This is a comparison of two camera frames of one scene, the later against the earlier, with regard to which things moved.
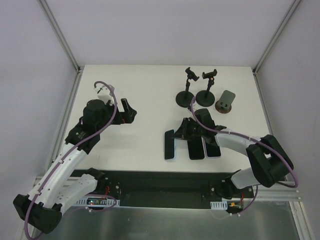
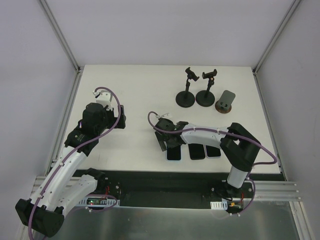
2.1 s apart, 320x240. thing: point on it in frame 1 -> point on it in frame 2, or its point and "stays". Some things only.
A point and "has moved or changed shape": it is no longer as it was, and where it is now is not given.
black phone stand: (206, 98) stays
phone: (169, 145) has moved or changed shape
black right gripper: (191, 131) -> (163, 139)
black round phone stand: (184, 98) stays
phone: (212, 151) stays
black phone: (196, 149) stays
